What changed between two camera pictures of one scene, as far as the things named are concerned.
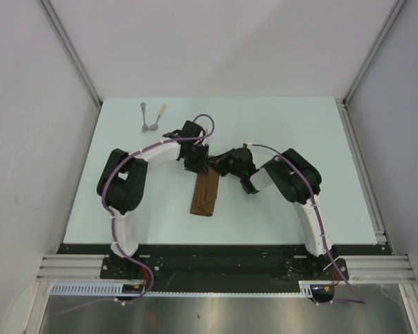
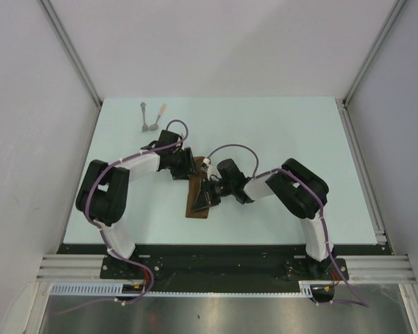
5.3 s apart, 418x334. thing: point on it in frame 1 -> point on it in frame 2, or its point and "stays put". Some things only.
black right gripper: (218, 162) -> (206, 197)
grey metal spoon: (145, 127) stays put
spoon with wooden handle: (154, 126) stays put
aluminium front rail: (361, 268) stays put
